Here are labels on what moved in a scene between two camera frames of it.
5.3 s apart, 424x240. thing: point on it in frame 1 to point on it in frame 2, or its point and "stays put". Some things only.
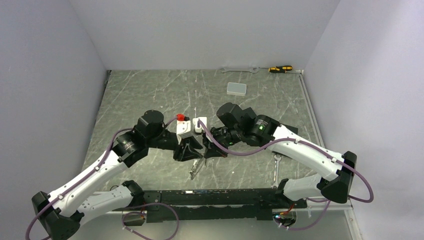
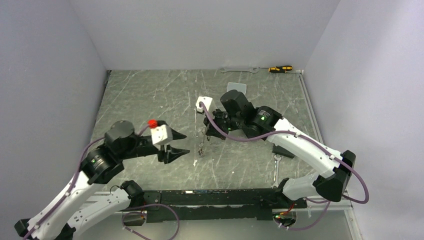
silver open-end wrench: [255, 70] stays put
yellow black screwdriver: [278, 69] stays put
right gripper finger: [211, 150] to [211, 130]
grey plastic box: [236, 89] stays put
